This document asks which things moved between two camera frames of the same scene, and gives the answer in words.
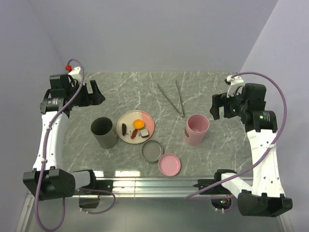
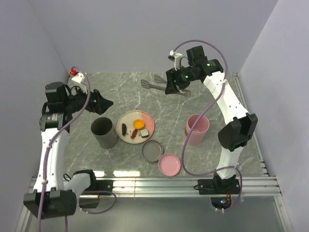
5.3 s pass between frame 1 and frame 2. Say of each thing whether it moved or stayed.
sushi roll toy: stayed
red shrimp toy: stayed
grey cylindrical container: stayed
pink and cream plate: stayed
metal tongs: moved
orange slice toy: stayed
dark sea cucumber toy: stayed
